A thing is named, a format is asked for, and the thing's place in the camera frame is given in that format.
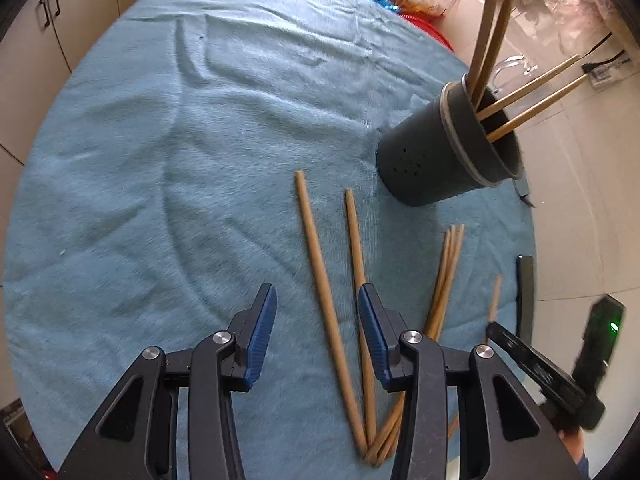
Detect person's right hand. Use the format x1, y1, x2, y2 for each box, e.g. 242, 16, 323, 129
556, 429, 588, 462

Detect large red colander basin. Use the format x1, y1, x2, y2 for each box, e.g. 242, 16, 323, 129
399, 11, 454, 52

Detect black power cable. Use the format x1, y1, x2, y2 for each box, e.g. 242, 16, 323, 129
580, 32, 631, 75

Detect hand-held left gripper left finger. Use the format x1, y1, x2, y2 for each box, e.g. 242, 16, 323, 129
59, 282, 278, 480

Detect dark grey chopstick holder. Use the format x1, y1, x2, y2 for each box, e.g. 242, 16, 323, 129
376, 74, 523, 207

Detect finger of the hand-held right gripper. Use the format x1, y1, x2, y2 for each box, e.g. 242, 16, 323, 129
485, 320, 587, 415
515, 255, 537, 342

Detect blue tablecloth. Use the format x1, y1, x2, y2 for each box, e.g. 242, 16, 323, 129
0, 0, 538, 480

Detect beige lower kitchen cabinets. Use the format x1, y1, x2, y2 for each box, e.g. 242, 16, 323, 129
0, 0, 196, 166

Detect bunch of hanging plastic bags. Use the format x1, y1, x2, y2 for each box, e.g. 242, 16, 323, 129
515, 0, 626, 56

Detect clear glass mug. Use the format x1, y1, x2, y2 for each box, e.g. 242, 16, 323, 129
491, 55, 541, 95

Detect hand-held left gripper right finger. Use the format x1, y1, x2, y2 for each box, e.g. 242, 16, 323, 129
357, 282, 583, 480

